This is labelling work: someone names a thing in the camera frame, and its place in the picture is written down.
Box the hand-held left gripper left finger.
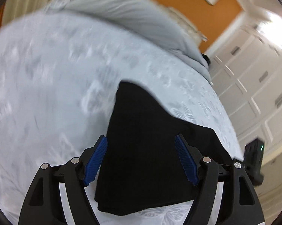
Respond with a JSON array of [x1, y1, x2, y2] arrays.
[[18, 135, 108, 225]]

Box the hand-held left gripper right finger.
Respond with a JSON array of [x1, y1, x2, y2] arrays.
[[174, 133, 265, 225]]

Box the black pants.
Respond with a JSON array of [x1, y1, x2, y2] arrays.
[[94, 81, 235, 216]]

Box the bed with butterfly-print sheet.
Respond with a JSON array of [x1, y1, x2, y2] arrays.
[[0, 13, 244, 225]]

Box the white wardrobe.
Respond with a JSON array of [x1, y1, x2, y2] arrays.
[[203, 9, 282, 164]]

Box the cream padded headboard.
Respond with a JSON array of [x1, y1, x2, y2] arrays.
[[113, 0, 208, 43]]

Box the grey duvet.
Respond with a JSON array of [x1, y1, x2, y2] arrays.
[[44, 0, 213, 85]]

